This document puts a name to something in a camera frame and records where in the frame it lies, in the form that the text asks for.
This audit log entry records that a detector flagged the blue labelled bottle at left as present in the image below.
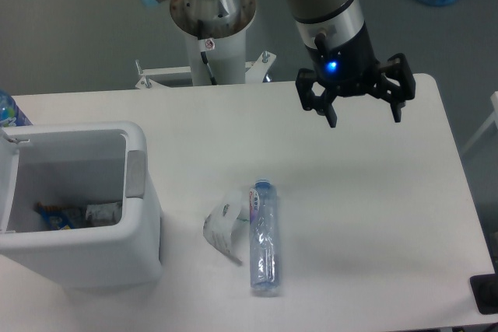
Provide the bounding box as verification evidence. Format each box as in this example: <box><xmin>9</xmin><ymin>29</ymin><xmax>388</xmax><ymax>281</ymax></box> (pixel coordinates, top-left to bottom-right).
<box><xmin>0</xmin><ymin>90</ymin><xmax>33</xmax><ymax>128</ymax></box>

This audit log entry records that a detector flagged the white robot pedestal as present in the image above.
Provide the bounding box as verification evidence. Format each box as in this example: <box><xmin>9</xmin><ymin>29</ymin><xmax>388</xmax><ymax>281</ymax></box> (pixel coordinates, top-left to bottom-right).
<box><xmin>170</xmin><ymin>0</ymin><xmax>256</xmax><ymax>86</ymax></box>

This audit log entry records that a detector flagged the blue snack wrapper in bin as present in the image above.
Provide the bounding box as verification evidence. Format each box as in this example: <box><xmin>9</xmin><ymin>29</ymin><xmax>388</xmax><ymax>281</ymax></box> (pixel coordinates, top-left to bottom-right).
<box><xmin>35</xmin><ymin>203</ymin><xmax>85</xmax><ymax>230</ymax></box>

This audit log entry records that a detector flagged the clear plastic water bottle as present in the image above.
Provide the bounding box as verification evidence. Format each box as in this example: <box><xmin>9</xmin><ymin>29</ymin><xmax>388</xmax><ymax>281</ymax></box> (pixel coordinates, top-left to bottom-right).
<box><xmin>249</xmin><ymin>178</ymin><xmax>281</xmax><ymax>296</ymax></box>

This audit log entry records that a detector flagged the white frame at right edge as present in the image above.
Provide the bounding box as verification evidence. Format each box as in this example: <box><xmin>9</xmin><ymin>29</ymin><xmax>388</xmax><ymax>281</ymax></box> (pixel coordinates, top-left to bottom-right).
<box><xmin>461</xmin><ymin>91</ymin><xmax>497</xmax><ymax>157</ymax></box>

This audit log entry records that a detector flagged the black cable on pedestal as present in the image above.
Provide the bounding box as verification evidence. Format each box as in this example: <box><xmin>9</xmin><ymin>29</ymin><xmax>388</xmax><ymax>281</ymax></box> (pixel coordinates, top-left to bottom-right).
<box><xmin>196</xmin><ymin>19</ymin><xmax>218</xmax><ymax>86</ymax></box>

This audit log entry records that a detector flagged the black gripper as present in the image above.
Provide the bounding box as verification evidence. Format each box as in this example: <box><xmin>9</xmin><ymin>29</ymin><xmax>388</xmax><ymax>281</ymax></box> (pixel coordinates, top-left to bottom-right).
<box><xmin>295</xmin><ymin>24</ymin><xmax>416</xmax><ymax>128</ymax></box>

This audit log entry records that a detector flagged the white plastic wrapper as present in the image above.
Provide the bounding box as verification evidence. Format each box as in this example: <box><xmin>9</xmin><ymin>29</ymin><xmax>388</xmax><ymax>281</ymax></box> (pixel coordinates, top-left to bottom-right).
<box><xmin>202</xmin><ymin>188</ymin><xmax>250</xmax><ymax>266</ymax></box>

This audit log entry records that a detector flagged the white pedestal base frame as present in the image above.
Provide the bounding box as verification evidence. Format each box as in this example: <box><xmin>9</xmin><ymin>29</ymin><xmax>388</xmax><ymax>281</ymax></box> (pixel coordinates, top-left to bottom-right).
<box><xmin>134</xmin><ymin>51</ymin><xmax>277</xmax><ymax>90</ymax></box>

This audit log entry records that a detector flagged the black device at table edge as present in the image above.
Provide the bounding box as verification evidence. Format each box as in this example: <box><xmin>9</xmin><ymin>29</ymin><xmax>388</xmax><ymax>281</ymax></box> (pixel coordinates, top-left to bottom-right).
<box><xmin>470</xmin><ymin>274</ymin><xmax>497</xmax><ymax>315</ymax></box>

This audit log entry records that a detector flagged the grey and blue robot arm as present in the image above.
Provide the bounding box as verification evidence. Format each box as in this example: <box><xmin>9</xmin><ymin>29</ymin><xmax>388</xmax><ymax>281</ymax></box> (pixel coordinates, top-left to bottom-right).
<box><xmin>142</xmin><ymin>0</ymin><xmax>416</xmax><ymax>127</ymax></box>

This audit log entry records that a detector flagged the white trash can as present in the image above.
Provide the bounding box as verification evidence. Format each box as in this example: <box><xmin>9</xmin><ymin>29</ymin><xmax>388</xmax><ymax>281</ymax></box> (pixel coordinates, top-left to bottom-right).
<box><xmin>1</xmin><ymin>121</ymin><xmax>163</xmax><ymax>288</ymax></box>

